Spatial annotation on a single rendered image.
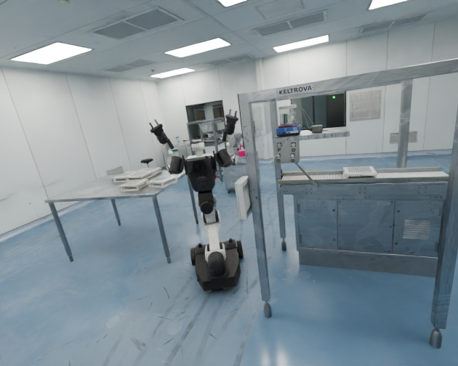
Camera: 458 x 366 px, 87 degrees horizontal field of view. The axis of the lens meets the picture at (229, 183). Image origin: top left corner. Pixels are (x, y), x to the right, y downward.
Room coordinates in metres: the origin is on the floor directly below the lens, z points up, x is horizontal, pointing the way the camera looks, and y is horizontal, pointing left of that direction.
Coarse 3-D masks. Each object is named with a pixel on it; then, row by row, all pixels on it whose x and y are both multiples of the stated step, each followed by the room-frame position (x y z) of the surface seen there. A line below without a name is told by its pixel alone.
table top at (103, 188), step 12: (96, 180) 3.64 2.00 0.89; (108, 180) 3.52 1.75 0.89; (72, 192) 3.06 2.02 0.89; (84, 192) 2.97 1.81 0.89; (96, 192) 2.89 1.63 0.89; (108, 192) 2.80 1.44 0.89; (120, 192) 2.73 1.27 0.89; (132, 192) 2.66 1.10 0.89; (144, 192) 2.59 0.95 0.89; (156, 192) 2.54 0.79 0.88
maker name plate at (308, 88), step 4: (308, 84) 1.42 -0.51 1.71; (312, 84) 1.42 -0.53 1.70; (284, 88) 1.47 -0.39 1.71; (288, 88) 1.47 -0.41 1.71; (292, 88) 1.46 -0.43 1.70; (296, 88) 1.45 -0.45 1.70; (300, 88) 1.44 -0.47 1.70; (304, 88) 1.43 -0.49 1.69; (308, 88) 1.42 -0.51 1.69; (312, 88) 1.42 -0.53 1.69; (280, 92) 1.48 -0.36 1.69; (284, 92) 1.47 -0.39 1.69; (288, 92) 1.47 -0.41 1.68; (292, 92) 1.46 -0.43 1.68; (296, 92) 1.45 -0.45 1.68; (300, 92) 1.44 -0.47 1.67; (304, 92) 1.43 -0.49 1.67; (280, 96) 1.48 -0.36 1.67
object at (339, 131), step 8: (336, 128) 2.25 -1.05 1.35; (344, 128) 2.17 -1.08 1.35; (288, 136) 2.15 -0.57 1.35; (296, 136) 2.08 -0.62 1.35; (304, 136) 2.06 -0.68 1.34; (312, 136) 2.03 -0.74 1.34; (320, 136) 2.01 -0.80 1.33; (328, 136) 1.99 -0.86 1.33; (336, 136) 1.96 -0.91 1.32; (344, 136) 1.94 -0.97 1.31
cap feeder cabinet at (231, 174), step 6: (240, 156) 4.68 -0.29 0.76; (240, 162) 4.66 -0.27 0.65; (258, 162) 5.04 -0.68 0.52; (222, 168) 4.82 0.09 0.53; (228, 168) 4.77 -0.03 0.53; (234, 168) 4.71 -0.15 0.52; (240, 168) 4.67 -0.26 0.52; (246, 168) 4.62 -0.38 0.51; (258, 168) 5.00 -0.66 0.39; (228, 174) 4.77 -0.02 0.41; (234, 174) 4.72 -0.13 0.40; (240, 174) 4.67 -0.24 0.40; (246, 174) 4.62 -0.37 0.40; (258, 174) 4.96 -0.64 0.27; (228, 180) 4.78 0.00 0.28; (234, 180) 4.73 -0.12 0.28; (228, 186) 4.79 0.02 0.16; (234, 186) 4.73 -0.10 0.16; (228, 192) 4.83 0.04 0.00
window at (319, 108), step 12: (312, 96) 6.76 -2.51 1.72; (324, 96) 6.64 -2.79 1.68; (336, 96) 6.53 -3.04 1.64; (300, 108) 6.89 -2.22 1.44; (312, 108) 6.77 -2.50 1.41; (324, 108) 6.64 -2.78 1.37; (336, 108) 6.53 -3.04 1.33; (300, 120) 6.90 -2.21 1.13; (312, 120) 6.77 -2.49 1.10; (324, 120) 6.64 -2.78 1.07; (336, 120) 6.53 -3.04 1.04
